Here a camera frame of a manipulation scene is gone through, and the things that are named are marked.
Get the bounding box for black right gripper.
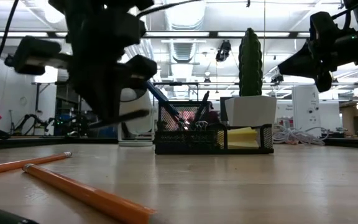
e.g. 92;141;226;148
278;11;358;93

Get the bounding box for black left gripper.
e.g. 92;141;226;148
4;11;158;123

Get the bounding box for blue-handled scissors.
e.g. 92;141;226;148
144;80;183;127

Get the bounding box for yellow sticky note pad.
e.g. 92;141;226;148
227;126;260;150

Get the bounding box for black mesh desk organizer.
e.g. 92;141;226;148
154;100;275;156

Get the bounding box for orange pencil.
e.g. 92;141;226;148
22;163;158;224
0;151;73;178

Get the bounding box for black background robot rig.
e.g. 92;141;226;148
11;112;90;138

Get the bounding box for white tall cabinet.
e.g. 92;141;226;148
291;85;321;138

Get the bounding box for green cactus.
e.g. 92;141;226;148
238;27;264;97

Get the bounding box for black monitor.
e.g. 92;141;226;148
219;96;229;123

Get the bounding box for black ceiling-hung camera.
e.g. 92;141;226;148
214;39;232;63
270;72;284;85

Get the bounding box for white security camera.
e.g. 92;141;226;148
117;88;155;147

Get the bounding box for white lamp cable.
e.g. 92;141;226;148
272;124;326;146

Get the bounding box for black aluminium table frame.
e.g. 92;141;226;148
0;136;358;152

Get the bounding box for silver ceiling air duct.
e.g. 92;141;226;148
163;0;208;65

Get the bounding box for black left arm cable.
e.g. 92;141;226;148
0;0;21;100

